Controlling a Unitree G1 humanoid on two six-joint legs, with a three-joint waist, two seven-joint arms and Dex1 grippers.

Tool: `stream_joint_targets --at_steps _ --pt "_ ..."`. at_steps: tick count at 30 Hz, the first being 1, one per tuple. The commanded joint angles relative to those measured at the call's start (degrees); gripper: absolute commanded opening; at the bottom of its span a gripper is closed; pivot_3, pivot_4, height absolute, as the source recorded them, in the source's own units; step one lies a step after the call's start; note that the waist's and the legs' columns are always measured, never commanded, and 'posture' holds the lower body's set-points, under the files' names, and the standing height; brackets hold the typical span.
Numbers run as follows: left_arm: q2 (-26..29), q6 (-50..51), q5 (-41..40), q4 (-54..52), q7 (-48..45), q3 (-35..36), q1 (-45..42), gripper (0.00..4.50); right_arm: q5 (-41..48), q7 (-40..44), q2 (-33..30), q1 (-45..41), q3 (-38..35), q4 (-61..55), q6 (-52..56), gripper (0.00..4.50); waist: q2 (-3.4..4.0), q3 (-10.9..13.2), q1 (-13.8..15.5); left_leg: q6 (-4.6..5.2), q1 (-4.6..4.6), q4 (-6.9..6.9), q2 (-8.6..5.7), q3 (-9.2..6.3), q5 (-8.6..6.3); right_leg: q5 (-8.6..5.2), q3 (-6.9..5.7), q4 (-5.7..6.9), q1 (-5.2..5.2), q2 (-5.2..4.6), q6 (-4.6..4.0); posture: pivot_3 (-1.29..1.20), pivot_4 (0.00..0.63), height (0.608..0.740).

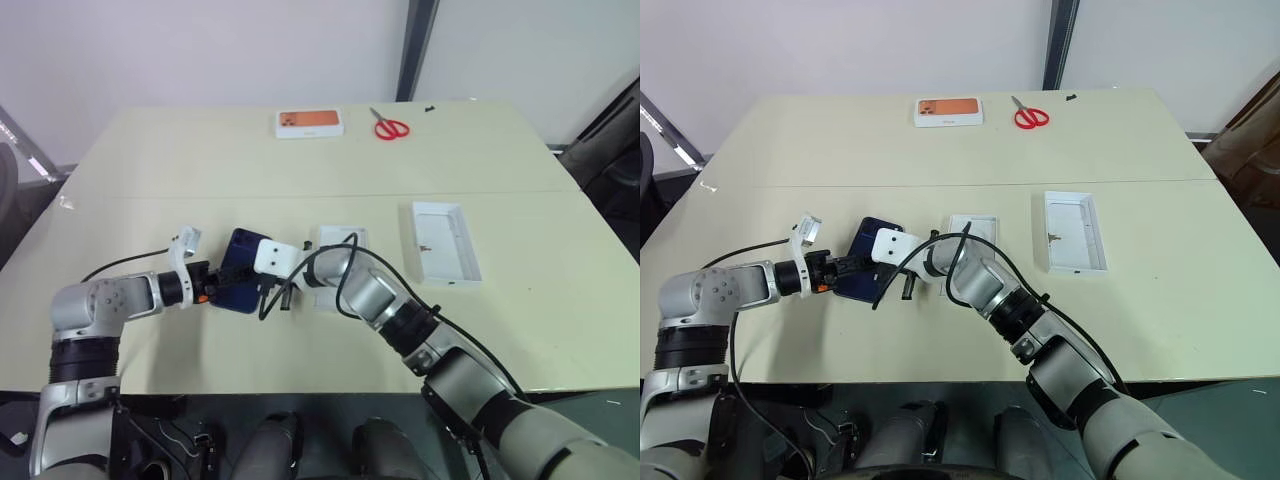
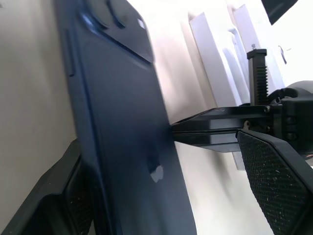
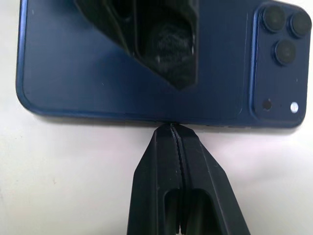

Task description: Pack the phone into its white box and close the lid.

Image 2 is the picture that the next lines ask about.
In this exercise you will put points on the dark blue smartphone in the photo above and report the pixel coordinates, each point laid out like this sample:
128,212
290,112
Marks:
122,110

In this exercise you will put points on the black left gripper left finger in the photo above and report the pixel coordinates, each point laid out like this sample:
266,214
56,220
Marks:
56,195

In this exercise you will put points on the dark flat object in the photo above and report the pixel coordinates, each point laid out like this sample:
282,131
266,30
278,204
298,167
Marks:
278,9

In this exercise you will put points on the white phone box base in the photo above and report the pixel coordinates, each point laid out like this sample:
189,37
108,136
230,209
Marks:
210,61

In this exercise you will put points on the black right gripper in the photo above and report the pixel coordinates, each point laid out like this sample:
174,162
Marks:
293,117

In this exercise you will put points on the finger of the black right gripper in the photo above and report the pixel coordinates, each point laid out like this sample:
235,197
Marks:
215,142

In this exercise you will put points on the white phone box lid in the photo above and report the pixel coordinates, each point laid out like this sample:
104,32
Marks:
264,31

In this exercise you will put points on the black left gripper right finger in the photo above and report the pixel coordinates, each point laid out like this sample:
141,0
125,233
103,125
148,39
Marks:
274,176

